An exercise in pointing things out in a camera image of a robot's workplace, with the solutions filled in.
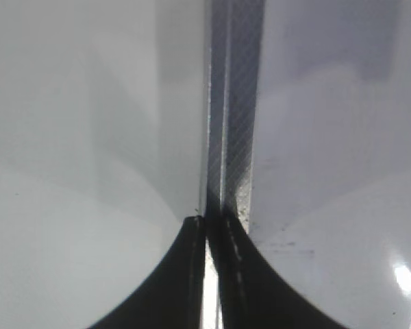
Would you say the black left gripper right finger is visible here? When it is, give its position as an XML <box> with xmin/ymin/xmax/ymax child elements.
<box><xmin>205</xmin><ymin>204</ymin><xmax>341</xmax><ymax>328</ymax></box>

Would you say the white board with grey frame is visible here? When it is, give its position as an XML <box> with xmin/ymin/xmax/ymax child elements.
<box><xmin>0</xmin><ymin>1</ymin><xmax>411</xmax><ymax>328</ymax></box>

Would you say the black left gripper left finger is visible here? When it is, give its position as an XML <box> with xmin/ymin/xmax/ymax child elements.
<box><xmin>91</xmin><ymin>216</ymin><xmax>206</xmax><ymax>328</ymax></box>

